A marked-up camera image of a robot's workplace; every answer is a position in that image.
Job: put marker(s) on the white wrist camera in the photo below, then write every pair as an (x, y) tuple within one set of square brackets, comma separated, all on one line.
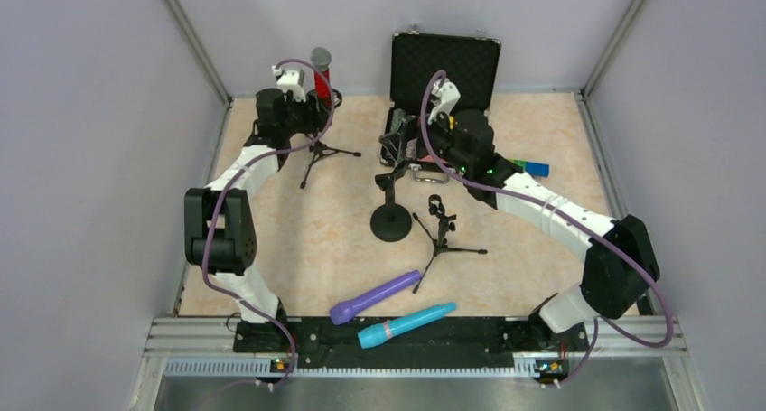
[(446, 96), (290, 81)]

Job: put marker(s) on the black round-base mic stand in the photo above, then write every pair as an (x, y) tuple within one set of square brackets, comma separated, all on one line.
[(391, 222)]

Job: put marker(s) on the cyan microphone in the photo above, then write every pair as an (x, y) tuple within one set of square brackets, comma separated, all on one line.
[(379, 333)]

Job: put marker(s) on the black small tripod mic stand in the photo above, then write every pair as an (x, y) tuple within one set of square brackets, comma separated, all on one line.
[(439, 242)]

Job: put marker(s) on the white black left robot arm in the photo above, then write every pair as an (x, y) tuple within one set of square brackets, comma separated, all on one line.
[(219, 230)]

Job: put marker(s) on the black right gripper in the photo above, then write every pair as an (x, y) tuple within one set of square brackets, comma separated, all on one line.
[(412, 137)]

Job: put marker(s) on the red glitter microphone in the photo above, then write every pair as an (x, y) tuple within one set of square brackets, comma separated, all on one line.
[(321, 59)]

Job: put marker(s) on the colourful toy block train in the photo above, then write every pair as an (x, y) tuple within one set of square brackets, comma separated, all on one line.
[(533, 168)]

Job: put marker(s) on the black poker chip case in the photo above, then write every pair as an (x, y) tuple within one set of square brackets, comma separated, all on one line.
[(420, 60)]

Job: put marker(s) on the black tripod shock-mount stand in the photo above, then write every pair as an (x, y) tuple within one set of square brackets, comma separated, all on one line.
[(319, 149)]

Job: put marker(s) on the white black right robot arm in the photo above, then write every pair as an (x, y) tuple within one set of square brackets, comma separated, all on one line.
[(619, 261)]

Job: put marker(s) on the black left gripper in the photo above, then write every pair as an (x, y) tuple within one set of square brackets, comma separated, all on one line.
[(317, 108)]

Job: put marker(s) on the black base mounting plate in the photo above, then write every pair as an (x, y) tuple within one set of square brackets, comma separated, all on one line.
[(449, 343)]

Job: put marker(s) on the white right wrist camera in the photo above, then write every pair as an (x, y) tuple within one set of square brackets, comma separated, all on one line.
[(446, 96)]

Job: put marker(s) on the purple microphone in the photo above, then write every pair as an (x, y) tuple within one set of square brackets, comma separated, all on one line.
[(345, 311)]

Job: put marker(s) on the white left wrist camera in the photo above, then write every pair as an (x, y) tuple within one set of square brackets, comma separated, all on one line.
[(290, 81)]

